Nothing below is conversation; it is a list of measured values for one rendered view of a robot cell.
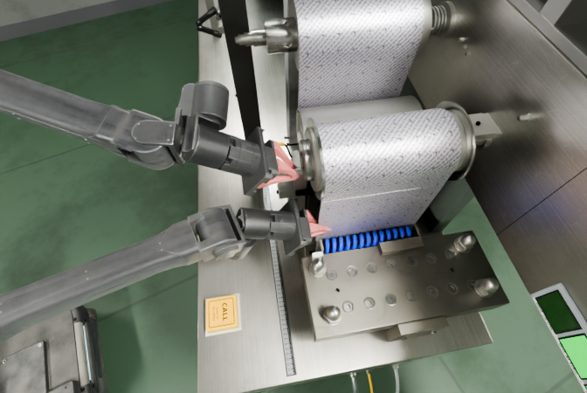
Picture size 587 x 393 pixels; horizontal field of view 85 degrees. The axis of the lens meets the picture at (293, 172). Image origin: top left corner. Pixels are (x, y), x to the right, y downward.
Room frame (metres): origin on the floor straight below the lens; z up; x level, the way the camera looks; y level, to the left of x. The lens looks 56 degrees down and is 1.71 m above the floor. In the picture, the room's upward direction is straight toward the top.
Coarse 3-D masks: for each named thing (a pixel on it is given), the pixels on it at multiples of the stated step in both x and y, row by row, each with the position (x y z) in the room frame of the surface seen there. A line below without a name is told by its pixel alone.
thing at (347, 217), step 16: (400, 192) 0.30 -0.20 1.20; (416, 192) 0.31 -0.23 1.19; (432, 192) 0.31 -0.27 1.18; (320, 208) 0.28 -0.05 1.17; (336, 208) 0.28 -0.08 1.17; (352, 208) 0.29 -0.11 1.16; (368, 208) 0.29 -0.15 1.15; (384, 208) 0.30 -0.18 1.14; (400, 208) 0.30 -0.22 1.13; (416, 208) 0.31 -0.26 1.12; (320, 224) 0.28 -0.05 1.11; (336, 224) 0.28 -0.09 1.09; (352, 224) 0.29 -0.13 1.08; (368, 224) 0.30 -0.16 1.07; (384, 224) 0.30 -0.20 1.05; (400, 224) 0.31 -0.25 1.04
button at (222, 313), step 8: (224, 296) 0.18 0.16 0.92; (232, 296) 0.18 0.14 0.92; (208, 304) 0.16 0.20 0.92; (216, 304) 0.16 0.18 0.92; (224, 304) 0.16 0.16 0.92; (232, 304) 0.16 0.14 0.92; (208, 312) 0.14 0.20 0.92; (216, 312) 0.14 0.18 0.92; (224, 312) 0.14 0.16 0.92; (232, 312) 0.14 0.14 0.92; (208, 320) 0.13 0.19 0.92; (216, 320) 0.13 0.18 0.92; (224, 320) 0.13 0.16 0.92; (232, 320) 0.13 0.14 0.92; (208, 328) 0.11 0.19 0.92; (216, 328) 0.11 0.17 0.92; (224, 328) 0.11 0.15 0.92
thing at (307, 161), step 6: (300, 144) 0.35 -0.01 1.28; (306, 144) 0.34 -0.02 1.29; (300, 150) 0.35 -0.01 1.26; (306, 150) 0.33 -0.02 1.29; (312, 150) 0.33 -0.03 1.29; (300, 156) 0.35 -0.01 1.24; (306, 156) 0.32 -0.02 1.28; (312, 156) 0.32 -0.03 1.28; (300, 162) 0.35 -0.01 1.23; (306, 162) 0.31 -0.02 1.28; (312, 162) 0.31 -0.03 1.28; (306, 168) 0.31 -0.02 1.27; (312, 168) 0.31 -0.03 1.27; (306, 174) 0.30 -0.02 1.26; (312, 174) 0.30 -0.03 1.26; (306, 180) 0.30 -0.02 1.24; (312, 180) 0.30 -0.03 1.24
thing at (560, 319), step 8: (544, 296) 0.12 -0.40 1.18; (552, 296) 0.12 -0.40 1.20; (560, 296) 0.11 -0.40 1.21; (544, 304) 0.11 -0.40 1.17; (552, 304) 0.11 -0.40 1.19; (560, 304) 0.10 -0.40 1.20; (544, 312) 0.10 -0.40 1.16; (552, 312) 0.10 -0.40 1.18; (560, 312) 0.09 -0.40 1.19; (568, 312) 0.09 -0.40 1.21; (552, 320) 0.09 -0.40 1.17; (560, 320) 0.08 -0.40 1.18; (568, 320) 0.08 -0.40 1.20; (560, 328) 0.07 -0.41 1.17; (568, 328) 0.07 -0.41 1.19
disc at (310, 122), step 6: (312, 120) 0.37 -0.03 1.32; (306, 126) 0.41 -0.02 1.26; (312, 126) 0.36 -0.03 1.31; (318, 132) 0.34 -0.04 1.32; (318, 138) 0.33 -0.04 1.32; (318, 144) 0.32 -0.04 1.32; (318, 150) 0.31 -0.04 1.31; (324, 168) 0.29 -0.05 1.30; (324, 174) 0.28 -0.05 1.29; (324, 180) 0.27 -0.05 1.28; (324, 186) 0.27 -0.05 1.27; (318, 192) 0.29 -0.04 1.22; (324, 192) 0.27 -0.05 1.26; (318, 198) 0.28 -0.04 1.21
